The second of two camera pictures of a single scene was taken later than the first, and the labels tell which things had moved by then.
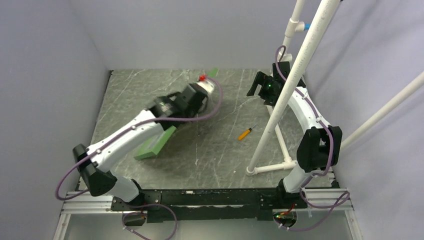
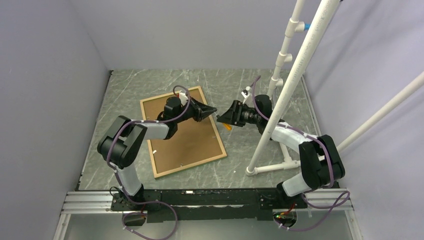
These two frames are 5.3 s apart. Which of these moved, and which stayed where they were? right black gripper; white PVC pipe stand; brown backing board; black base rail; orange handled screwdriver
Moved: right black gripper; brown backing board; orange handled screwdriver
Stayed: black base rail; white PVC pipe stand
